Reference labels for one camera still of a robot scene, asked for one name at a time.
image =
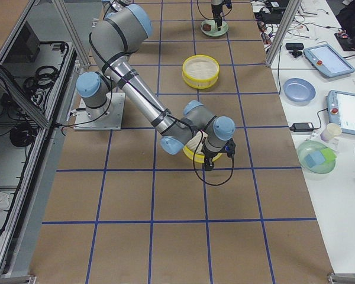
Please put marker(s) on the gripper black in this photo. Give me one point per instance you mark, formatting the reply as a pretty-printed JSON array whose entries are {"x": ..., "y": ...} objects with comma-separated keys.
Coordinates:
[
  {"x": 216, "y": 11},
  {"x": 209, "y": 157}
]

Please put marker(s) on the brown steamed bun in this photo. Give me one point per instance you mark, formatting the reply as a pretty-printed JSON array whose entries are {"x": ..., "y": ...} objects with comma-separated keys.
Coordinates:
[{"x": 206, "y": 27}]

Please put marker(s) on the yellow bamboo steamer with cloth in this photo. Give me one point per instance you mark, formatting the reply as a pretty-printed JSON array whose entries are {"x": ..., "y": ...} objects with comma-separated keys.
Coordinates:
[{"x": 200, "y": 71}]

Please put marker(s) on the light green plate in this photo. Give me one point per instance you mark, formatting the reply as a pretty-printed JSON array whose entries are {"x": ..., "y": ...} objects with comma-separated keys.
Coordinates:
[{"x": 214, "y": 32}]

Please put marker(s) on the black webcam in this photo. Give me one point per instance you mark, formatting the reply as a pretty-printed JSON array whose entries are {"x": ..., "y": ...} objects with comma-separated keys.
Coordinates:
[{"x": 295, "y": 49}]

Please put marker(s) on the black power adapter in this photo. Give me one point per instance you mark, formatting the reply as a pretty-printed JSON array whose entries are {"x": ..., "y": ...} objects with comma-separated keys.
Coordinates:
[{"x": 302, "y": 127}]

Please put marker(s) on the blue plate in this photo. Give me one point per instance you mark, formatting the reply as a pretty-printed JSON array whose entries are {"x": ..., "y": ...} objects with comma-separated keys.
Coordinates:
[{"x": 299, "y": 91}]

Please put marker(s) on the green bowl with sponges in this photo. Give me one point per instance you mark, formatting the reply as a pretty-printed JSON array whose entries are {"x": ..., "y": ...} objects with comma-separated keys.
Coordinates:
[{"x": 316, "y": 157}]

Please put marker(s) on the teach pendant far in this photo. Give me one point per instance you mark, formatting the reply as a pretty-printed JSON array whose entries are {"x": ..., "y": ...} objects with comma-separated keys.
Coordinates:
[{"x": 327, "y": 61}]

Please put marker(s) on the teach pendant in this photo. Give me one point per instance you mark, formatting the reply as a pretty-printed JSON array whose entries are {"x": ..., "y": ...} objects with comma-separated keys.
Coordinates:
[
  {"x": 341, "y": 110},
  {"x": 327, "y": 61}
]

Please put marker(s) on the paper cup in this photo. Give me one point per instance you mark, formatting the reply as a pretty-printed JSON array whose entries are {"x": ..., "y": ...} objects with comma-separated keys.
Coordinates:
[{"x": 330, "y": 131}]

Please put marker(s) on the teach pendant near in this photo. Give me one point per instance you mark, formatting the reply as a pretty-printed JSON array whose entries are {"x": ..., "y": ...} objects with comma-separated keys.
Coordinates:
[{"x": 341, "y": 110}]

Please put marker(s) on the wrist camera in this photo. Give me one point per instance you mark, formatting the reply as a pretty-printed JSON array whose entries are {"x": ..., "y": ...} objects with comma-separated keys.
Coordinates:
[{"x": 229, "y": 148}]

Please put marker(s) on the aluminium frame post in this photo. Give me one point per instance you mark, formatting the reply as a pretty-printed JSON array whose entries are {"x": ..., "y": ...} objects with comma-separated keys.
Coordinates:
[{"x": 287, "y": 19}]

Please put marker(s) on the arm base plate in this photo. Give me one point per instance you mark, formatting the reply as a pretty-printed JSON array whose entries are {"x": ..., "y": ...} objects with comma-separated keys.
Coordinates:
[{"x": 105, "y": 118}]

